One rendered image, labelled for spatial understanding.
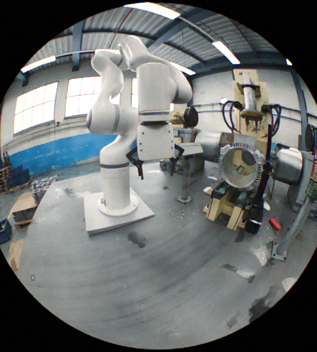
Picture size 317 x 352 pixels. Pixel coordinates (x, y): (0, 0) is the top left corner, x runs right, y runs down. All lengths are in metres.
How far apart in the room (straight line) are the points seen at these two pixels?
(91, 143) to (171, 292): 5.63
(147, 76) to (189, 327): 0.56
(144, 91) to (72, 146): 5.52
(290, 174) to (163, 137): 0.75
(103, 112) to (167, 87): 0.21
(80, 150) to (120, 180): 5.30
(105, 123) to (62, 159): 5.53
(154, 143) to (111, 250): 0.34
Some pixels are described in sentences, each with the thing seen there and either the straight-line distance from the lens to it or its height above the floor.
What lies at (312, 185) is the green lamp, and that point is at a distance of 0.41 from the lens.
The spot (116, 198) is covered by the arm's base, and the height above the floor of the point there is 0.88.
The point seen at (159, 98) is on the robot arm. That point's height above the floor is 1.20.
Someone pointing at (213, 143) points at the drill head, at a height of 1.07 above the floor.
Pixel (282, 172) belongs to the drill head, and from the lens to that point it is 0.82.
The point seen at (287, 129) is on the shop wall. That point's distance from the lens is 6.13.
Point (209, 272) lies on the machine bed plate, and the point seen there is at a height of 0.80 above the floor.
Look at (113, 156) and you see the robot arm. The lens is 0.42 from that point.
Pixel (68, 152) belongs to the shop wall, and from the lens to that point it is 5.80.
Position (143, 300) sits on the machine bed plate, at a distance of 0.32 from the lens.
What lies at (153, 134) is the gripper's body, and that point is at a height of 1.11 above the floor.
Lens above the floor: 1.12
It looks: 20 degrees down
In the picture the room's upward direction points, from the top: straight up
